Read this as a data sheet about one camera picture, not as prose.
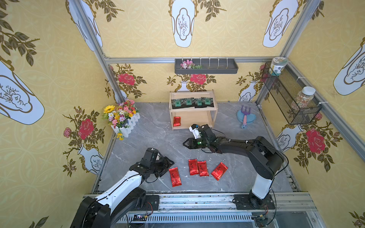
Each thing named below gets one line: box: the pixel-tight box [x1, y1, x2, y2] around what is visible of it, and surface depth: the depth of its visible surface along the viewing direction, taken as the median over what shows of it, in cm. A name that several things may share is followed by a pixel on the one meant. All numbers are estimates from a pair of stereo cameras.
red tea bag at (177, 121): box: [172, 116, 182, 127], surface depth 108 cm
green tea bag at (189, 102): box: [185, 97, 195, 108], surface depth 94 cm
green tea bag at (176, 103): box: [171, 98, 183, 109], surface depth 94 cm
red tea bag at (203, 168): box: [197, 160, 210, 177], surface depth 85 cm
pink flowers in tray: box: [180, 59, 202, 70], surface depth 89 cm
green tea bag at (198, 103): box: [193, 97, 207, 109], surface depth 94 cm
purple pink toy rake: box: [240, 104, 251, 130], surface depth 113 cm
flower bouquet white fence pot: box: [102, 99, 141, 141], surface depth 95 cm
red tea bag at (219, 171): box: [211, 161, 229, 181], surface depth 85 cm
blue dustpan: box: [236, 109, 257, 124], surface depth 113 cm
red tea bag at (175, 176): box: [168, 166, 183, 188], surface depth 83 cm
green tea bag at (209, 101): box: [204, 96, 215, 108], surface depth 94 cm
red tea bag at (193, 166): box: [188, 158, 200, 176], surface depth 86 cm
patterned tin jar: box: [268, 56, 289, 76], surface depth 87 cm
